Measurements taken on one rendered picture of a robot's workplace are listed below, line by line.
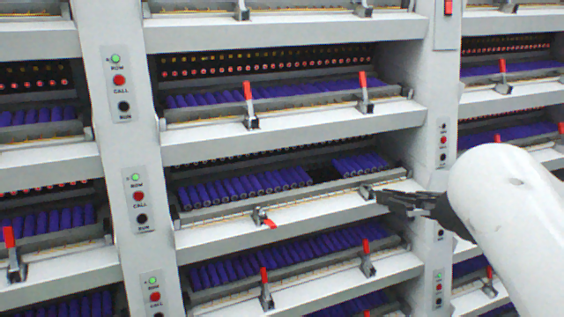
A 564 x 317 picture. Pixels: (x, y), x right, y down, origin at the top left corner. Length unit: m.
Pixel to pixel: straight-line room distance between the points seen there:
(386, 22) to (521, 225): 0.57
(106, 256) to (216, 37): 0.44
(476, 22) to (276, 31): 0.51
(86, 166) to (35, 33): 0.22
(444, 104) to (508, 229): 0.61
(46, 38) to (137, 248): 0.37
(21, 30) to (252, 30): 0.36
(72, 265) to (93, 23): 0.41
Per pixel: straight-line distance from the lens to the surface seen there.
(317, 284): 0.98
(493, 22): 1.13
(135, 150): 0.72
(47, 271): 0.81
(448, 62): 1.01
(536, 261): 0.42
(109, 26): 0.71
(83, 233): 0.82
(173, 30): 0.72
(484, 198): 0.47
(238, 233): 0.80
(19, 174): 0.74
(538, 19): 1.26
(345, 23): 0.84
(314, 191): 0.89
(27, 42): 0.72
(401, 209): 0.76
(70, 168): 0.73
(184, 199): 0.86
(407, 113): 0.94
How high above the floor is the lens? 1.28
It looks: 14 degrees down
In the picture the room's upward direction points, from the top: 4 degrees counter-clockwise
